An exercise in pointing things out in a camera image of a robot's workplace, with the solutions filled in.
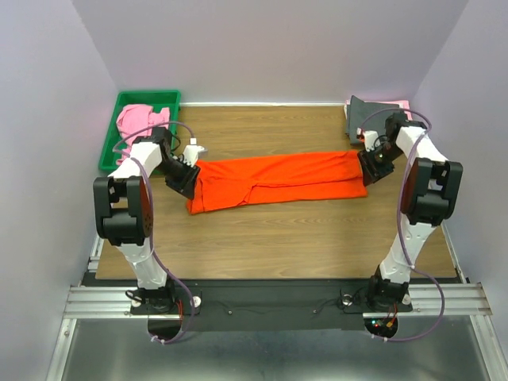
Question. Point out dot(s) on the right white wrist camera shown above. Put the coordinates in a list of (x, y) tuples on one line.
[(369, 138)]

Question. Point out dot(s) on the dark grey folded t shirt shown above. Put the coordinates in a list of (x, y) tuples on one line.
[(367, 116)]

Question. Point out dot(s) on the green plastic bin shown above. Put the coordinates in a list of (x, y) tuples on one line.
[(157, 99)]

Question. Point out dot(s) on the pink crumpled t shirt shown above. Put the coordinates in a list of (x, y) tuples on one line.
[(137, 120)]

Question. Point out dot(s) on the aluminium rail frame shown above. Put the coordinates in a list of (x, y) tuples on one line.
[(448, 335)]

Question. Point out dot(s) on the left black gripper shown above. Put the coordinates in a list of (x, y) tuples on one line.
[(186, 185)]

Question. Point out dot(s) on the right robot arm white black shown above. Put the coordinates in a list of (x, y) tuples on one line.
[(427, 197)]

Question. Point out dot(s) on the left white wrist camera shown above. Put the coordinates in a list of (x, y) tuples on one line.
[(191, 154)]

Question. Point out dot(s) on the pink folded t shirt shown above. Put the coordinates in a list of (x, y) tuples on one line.
[(404, 104)]

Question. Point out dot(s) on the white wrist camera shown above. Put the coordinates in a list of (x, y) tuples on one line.
[(191, 154), (369, 138)]

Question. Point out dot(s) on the orange t shirt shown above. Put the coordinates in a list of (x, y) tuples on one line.
[(312, 176)]

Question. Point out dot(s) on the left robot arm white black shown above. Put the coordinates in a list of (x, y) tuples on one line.
[(124, 208)]

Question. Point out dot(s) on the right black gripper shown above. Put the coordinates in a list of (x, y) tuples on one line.
[(371, 172)]

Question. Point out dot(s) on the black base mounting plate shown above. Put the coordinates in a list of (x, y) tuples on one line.
[(259, 305)]

